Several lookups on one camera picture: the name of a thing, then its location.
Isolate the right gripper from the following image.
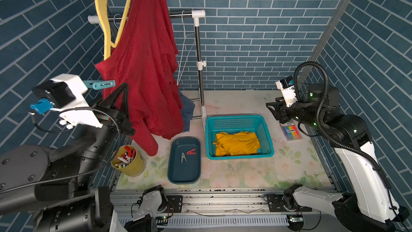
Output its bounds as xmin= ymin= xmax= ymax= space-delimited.
xmin=264 ymin=96 xmax=319 ymax=132

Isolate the red t-shirt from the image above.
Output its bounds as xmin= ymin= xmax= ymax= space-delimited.
xmin=96 ymin=0 xmax=183 ymax=156

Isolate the yellow t-shirt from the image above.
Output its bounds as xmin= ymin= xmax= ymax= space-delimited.
xmin=213 ymin=132 xmax=261 ymax=157

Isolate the grey clothespin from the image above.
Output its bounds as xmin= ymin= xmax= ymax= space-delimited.
xmin=181 ymin=153 xmax=187 ymax=163

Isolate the red clothespin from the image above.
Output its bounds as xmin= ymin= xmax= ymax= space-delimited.
xmin=186 ymin=149 xmax=197 ymax=155

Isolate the yellow plastic hanger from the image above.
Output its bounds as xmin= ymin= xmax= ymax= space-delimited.
xmin=94 ymin=0 xmax=132 ymax=60

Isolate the white wire hanger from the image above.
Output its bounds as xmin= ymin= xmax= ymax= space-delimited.
xmin=177 ymin=11 xmax=189 ymax=85

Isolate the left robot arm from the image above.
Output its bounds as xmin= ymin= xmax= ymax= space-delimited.
xmin=1 ymin=83 xmax=168 ymax=232

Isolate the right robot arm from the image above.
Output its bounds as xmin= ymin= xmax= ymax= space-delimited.
xmin=266 ymin=61 xmax=409 ymax=232

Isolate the rainbow marker pack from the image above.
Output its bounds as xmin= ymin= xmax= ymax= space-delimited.
xmin=280 ymin=121 xmax=302 ymax=141

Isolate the teal plastic basket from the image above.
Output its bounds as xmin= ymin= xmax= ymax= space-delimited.
xmin=205 ymin=115 xmax=274 ymax=160

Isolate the yellow bowl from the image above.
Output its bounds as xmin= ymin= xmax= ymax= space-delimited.
xmin=111 ymin=145 xmax=145 ymax=177

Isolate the blue grey t-shirt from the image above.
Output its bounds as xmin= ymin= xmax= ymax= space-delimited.
xmin=179 ymin=91 xmax=195 ymax=132

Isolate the dark teal tray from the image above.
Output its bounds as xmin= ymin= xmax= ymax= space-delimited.
xmin=167 ymin=137 xmax=201 ymax=184

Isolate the metal clothes rack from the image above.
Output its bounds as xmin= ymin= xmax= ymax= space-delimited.
xmin=88 ymin=10 xmax=207 ymax=128

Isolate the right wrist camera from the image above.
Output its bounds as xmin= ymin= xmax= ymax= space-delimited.
xmin=276 ymin=76 xmax=297 ymax=107

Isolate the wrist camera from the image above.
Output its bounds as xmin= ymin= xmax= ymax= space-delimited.
xmin=276 ymin=76 xmax=297 ymax=107
xmin=29 ymin=73 xmax=104 ymax=130

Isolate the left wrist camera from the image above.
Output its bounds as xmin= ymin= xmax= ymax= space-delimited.
xmin=29 ymin=73 xmax=104 ymax=130

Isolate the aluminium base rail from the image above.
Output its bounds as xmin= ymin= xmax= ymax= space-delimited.
xmin=109 ymin=189 xmax=369 ymax=232

